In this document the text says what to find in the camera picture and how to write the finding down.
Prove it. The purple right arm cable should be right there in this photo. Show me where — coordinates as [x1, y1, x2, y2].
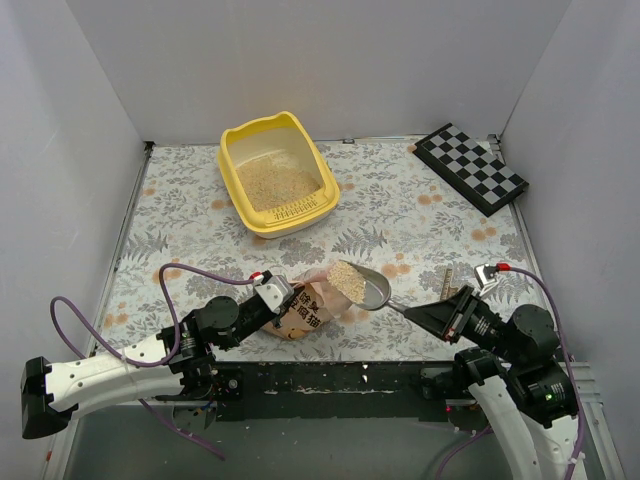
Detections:
[436, 264, 586, 480]

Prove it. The silver metal scoop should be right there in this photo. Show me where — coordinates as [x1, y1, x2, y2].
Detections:
[350, 263, 408, 314]

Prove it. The beige litter in scoop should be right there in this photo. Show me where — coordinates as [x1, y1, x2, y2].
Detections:
[327, 261, 366, 304]

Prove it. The beige litter in box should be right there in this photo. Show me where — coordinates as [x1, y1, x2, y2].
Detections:
[237, 159, 320, 212]

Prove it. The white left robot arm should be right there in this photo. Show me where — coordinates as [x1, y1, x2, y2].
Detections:
[21, 293, 291, 439]

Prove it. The pink cat litter bag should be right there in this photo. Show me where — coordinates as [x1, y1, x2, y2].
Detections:
[262, 269, 353, 341]

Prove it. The wooden ruler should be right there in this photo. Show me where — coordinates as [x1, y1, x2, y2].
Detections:
[440, 268, 455, 300]

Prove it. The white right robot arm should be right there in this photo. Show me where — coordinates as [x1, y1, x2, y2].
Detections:
[403, 287, 586, 479]

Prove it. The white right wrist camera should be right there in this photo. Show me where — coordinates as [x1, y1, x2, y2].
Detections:
[474, 263, 511, 298]

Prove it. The yellow cat litter box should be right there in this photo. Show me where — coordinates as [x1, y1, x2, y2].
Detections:
[218, 111, 340, 239]

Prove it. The floral tablecloth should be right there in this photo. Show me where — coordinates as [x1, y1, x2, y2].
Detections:
[102, 141, 528, 348]

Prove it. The black folding chessboard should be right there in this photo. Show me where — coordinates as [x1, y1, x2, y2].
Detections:
[413, 123, 529, 217]

